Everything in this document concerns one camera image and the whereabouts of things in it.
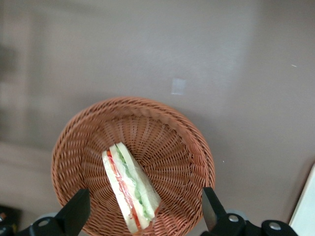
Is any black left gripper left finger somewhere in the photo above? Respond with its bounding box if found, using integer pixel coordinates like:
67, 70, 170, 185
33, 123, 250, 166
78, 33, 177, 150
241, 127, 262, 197
14, 188, 91, 236

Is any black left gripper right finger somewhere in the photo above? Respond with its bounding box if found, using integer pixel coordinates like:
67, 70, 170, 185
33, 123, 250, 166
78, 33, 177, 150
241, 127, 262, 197
199, 187, 249, 236

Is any triangle sandwich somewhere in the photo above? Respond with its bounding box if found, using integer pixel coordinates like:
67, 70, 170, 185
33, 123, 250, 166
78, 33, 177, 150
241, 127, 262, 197
101, 142, 162, 234

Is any round brown wicker basket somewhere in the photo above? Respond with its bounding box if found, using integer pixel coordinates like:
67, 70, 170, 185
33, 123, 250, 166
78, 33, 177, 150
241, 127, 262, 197
51, 96, 216, 236

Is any white rectangular tray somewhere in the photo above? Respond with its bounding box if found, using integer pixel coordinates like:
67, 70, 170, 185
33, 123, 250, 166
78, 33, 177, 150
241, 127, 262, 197
288, 162, 315, 236

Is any dark black object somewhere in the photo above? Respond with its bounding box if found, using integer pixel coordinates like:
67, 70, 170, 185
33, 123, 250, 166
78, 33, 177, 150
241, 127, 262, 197
0, 205, 23, 232

